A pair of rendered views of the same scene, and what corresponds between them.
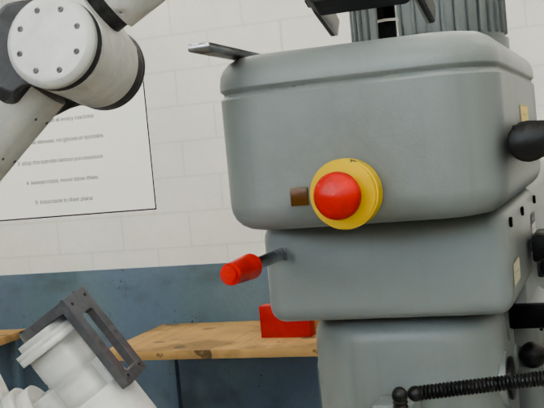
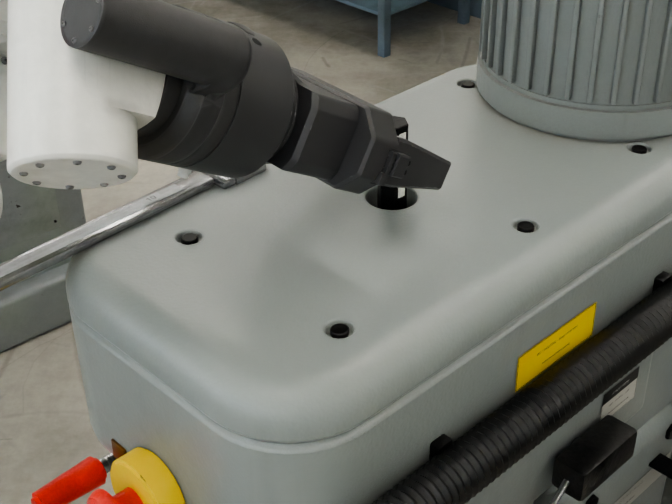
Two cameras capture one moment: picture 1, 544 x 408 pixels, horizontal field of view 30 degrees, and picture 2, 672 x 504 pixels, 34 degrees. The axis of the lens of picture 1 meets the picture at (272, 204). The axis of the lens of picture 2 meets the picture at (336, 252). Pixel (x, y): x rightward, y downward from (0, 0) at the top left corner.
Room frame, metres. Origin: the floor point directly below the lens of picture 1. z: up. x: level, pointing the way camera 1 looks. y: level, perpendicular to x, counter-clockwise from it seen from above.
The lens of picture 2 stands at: (0.47, -0.41, 2.28)
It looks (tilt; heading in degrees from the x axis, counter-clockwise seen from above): 33 degrees down; 27
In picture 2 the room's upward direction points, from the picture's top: 1 degrees counter-clockwise
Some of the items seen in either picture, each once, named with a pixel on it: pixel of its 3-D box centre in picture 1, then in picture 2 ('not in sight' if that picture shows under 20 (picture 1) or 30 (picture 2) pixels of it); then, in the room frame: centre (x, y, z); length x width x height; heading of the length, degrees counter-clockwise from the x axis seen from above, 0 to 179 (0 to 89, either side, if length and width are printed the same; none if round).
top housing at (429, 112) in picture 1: (399, 131); (404, 279); (1.10, -0.14, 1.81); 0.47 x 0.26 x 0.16; 161
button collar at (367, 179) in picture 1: (346, 193); (148, 493); (0.86, -0.06, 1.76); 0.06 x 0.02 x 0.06; 71
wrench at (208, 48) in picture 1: (243, 55); (117, 220); (0.97, 0.01, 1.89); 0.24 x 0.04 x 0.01; 163
